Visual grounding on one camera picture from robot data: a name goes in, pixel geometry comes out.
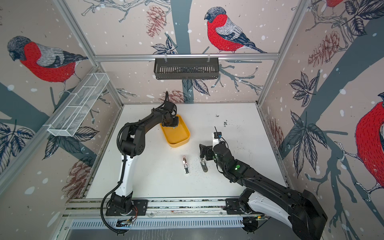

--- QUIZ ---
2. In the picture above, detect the metal stapler base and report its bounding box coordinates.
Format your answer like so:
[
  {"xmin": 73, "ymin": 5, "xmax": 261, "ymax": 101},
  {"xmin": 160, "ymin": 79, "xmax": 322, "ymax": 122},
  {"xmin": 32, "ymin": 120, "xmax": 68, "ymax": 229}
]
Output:
[{"xmin": 200, "ymin": 158, "xmax": 208, "ymax": 173}]

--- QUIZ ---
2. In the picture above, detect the white pink stapler body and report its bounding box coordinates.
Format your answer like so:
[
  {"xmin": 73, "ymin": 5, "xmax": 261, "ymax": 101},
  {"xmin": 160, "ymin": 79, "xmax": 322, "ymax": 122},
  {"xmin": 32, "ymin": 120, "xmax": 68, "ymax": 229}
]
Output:
[{"xmin": 183, "ymin": 156, "xmax": 190, "ymax": 175}]

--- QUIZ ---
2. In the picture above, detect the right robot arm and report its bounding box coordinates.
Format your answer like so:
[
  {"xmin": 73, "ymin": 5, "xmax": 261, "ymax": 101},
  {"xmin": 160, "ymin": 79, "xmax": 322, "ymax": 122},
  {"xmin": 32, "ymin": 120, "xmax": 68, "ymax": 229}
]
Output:
[{"xmin": 199, "ymin": 143, "xmax": 328, "ymax": 240}]

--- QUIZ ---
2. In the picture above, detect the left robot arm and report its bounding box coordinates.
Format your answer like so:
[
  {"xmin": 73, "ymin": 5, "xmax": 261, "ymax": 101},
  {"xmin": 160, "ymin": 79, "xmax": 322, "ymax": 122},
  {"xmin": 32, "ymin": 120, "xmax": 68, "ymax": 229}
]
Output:
[{"xmin": 101, "ymin": 92, "xmax": 179, "ymax": 216}]

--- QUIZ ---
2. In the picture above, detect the yellow plastic tray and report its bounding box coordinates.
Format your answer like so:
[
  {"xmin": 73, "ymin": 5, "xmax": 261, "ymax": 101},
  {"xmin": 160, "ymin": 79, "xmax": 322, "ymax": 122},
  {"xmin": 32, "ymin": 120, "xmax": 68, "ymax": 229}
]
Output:
[{"xmin": 161, "ymin": 115, "xmax": 191, "ymax": 148}]

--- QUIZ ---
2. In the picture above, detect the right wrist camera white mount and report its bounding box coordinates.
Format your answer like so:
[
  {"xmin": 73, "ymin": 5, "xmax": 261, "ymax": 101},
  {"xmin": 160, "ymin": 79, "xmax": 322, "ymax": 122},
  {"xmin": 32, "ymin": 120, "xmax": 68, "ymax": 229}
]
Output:
[{"xmin": 212, "ymin": 127, "xmax": 222, "ymax": 148}]

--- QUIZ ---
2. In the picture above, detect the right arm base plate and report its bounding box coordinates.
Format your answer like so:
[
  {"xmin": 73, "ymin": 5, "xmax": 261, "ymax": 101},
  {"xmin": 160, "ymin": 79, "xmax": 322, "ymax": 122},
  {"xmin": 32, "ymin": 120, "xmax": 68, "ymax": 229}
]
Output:
[{"xmin": 223, "ymin": 198, "xmax": 257, "ymax": 215}]

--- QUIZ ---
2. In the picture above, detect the black hanging wire basket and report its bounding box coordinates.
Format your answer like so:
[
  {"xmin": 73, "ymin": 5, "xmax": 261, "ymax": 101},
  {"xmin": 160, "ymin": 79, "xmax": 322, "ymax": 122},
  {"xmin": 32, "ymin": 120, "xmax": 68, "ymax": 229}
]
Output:
[{"xmin": 154, "ymin": 58, "xmax": 220, "ymax": 80}]

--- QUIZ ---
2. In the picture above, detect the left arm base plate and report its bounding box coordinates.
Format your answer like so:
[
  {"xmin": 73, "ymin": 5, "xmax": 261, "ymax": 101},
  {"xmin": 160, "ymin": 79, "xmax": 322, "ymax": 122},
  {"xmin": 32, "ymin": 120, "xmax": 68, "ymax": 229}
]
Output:
[{"xmin": 106, "ymin": 199, "xmax": 149, "ymax": 217}]

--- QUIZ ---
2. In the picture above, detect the white wire mesh shelf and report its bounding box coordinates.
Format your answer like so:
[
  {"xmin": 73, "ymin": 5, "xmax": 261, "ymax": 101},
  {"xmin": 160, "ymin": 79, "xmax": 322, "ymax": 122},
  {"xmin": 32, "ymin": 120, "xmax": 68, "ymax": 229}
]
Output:
[{"xmin": 48, "ymin": 73, "xmax": 110, "ymax": 137}]

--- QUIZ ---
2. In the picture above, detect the aluminium rail front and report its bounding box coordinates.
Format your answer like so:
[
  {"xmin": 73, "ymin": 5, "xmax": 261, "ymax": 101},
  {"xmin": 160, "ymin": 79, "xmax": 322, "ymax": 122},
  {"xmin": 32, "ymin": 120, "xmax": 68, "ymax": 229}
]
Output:
[{"xmin": 64, "ymin": 196, "xmax": 313, "ymax": 218}]

